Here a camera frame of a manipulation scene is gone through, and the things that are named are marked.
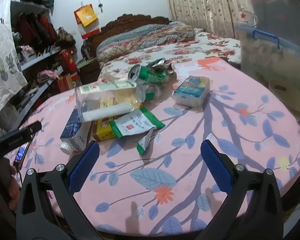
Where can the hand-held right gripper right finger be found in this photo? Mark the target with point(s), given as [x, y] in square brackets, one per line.
[216, 166]

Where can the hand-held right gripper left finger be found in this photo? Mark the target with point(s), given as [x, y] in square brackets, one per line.
[82, 170]

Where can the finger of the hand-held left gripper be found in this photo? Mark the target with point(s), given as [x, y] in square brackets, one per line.
[25, 130]

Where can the round cardboard bin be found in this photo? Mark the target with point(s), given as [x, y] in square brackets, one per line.
[287, 100]

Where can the crushed green drink can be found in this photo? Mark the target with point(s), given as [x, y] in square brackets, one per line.
[161, 63]

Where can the person's left hand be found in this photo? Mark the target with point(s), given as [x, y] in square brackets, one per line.
[12, 192]

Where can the black smartphone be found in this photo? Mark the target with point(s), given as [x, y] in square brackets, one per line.
[21, 155]

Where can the blue white drink carton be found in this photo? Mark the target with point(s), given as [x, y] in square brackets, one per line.
[73, 132]

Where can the pink leaf print tablecloth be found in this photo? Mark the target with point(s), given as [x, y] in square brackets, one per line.
[190, 135]

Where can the yellow cardboard box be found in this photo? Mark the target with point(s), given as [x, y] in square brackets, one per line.
[102, 130]

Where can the green white snack packet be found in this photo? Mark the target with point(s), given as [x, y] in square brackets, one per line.
[133, 123]

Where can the clear plastic box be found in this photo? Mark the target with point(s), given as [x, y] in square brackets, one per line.
[100, 97]

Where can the grey metal shelf rack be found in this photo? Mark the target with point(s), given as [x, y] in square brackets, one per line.
[40, 55]

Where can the white plant print cloth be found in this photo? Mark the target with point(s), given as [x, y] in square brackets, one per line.
[2, 55]

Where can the blue white tissue pack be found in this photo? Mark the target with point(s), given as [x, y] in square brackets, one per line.
[192, 90]

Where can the red gift box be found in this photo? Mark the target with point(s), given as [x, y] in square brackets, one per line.
[68, 60]

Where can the dark wooden nightstand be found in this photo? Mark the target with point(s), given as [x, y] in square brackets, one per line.
[88, 72]

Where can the small clear plastic bottle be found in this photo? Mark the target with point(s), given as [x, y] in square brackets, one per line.
[151, 93]

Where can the white rose print bedsheet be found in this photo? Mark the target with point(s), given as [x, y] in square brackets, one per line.
[190, 51]

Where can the carved wooden headboard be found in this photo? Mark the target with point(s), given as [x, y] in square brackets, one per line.
[110, 26]

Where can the patchwork floral quilt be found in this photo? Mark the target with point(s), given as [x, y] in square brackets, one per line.
[145, 38]

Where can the white enamel mug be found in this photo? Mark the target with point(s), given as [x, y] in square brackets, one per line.
[247, 18]

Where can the beige floral curtain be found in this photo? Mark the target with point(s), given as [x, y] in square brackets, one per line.
[202, 5]

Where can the teal lid storage box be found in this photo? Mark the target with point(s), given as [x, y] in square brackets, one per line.
[270, 2]

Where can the yellow paper on wall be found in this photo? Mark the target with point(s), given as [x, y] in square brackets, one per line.
[86, 17]

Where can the small hanging wall ornament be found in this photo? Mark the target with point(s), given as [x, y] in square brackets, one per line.
[100, 5]

